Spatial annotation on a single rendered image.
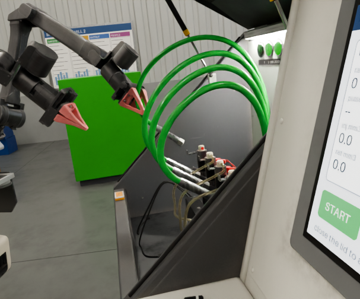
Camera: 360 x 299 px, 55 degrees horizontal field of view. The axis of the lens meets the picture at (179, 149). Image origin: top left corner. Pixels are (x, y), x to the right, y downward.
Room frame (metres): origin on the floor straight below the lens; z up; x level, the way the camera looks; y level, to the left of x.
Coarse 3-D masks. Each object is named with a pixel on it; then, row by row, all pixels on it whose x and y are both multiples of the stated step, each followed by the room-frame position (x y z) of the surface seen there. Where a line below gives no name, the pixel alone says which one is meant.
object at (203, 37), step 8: (184, 40) 0.98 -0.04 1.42; (192, 40) 0.98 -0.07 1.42; (216, 40) 0.97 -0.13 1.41; (224, 40) 0.96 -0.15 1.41; (168, 48) 0.99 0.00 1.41; (240, 48) 0.95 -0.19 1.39; (160, 56) 1.00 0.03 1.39; (248, 56) 0.95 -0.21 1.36; (152, 64) 1.01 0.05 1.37; (144, 72) 1.01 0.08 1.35; (256, 72) 0.94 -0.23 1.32; (136, 88) 1.02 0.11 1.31; (264, 88) 0.94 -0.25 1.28; (136, 104) 1.02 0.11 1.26
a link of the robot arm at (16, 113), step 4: (8, 108) 1.26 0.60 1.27; (12, 108) 1.28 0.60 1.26; (16, 108) 1.30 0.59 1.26; (12, 112) 1.27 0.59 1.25; (16, 112) 1.28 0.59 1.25; (20, 112) 1.30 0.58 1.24; (12, 116) 1.26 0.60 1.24; (16, 116) 1.27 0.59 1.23; (20, 116) 1.29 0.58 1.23; (8, 120) 1.25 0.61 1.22; (12, 120) 1.26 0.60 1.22; (16, 120) 1.27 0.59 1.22; (20, 120) 1.29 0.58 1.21; (4, 124) 1.25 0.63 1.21; (8, 124) 1.26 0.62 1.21; (12, 124) 1.27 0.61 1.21; (16, 124) 1.28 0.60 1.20; (12, 128) 1.28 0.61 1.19
